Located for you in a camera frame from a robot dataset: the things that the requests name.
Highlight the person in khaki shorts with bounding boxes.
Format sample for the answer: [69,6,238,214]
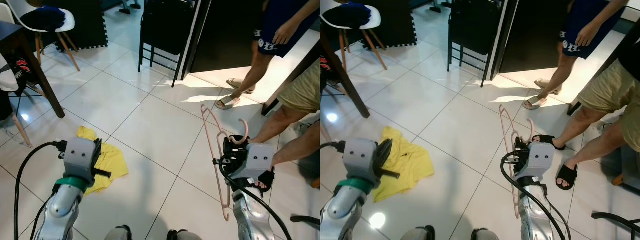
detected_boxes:
[248,59,321,196]
[531,47,640,191]

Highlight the white chair wooden legs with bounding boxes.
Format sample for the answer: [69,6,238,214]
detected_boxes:
[0,52,33,149]
[5,0,82,72]
[320,0,388,71]

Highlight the black garment red print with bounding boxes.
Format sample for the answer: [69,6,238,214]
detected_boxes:
[320,55,343,88]
[0,54,32,88]

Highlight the dark wooden table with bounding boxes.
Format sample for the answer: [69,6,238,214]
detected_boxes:
[0,20,66,120]
[320,25,371,119]

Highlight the black foam mat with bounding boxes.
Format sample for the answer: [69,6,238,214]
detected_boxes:
[47,0,109,52]
[367,0,418,51]

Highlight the pink wire hanger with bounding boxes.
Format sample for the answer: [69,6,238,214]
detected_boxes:
[498,103,536,220]
[200,103,249,222]

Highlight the black door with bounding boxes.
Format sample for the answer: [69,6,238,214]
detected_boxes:
[189,0,267,75]
[499,0,571,75]

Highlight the black trim strip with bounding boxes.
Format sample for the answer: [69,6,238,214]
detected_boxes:
[261,42,321,117]
[567,20,640,117]

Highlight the navy garment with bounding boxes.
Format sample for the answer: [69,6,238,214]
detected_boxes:
[331,1,373,29]
[20,6,66,32]

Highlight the robot right leg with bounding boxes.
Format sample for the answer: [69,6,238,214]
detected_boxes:
[471,228,506,240]
[166,229,202,240]

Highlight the black folding chair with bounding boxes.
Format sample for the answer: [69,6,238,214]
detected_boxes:
[447,0,506,89]
[138,0,197,89]

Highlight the yellow shirt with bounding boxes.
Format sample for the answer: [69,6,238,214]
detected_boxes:
[75,126,129,197]
[372,126,435,203]

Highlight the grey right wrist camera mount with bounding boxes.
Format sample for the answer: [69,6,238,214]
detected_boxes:
[515,149,551,182]
[243,143,276,185]

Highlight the black drying rack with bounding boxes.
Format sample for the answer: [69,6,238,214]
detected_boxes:
[290,214,321,226]
[591,212,640,236]

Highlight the robot left leg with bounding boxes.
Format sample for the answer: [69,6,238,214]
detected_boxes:
[400,226,433,240]
[104,225,133,240]

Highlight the grey case orange feet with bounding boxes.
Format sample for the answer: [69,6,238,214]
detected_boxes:
[299,150,321,191]
[601,145,640,201]

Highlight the black office chair base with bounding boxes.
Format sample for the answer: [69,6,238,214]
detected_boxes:
[119,0,142,15]
[429,0,453,13]

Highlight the person in blue shorts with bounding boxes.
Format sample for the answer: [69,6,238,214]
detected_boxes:
[522,0,631,111]
[215,0,321,111]

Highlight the robot leg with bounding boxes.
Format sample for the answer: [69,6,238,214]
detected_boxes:
[104,225,133,240]
[471,228,506,240]
[400,226,433,240]
[166,229,202,240]

